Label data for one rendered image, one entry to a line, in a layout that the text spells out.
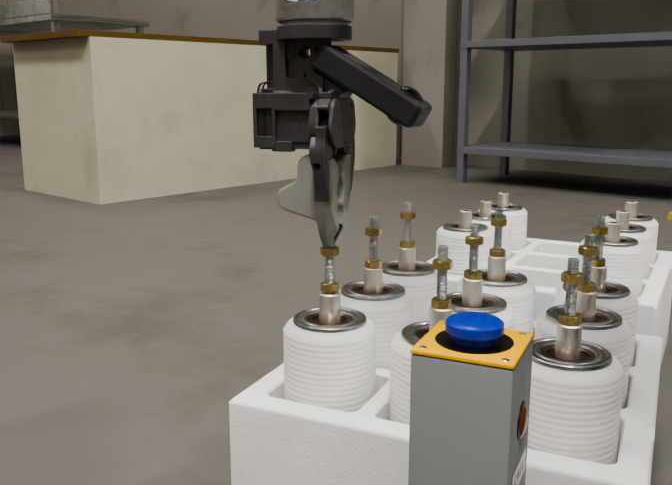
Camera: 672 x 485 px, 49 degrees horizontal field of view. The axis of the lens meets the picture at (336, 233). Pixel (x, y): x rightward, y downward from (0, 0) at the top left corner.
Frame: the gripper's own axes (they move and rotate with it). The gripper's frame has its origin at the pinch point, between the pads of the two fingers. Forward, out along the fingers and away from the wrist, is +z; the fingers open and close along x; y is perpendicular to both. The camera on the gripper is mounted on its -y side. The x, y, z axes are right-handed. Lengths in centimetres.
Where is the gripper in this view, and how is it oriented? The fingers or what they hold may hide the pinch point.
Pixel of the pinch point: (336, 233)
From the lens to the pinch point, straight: 73.4
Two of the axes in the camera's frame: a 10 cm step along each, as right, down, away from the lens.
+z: 0.0, 9.8, 1.9
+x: -3.3, 1.8, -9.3
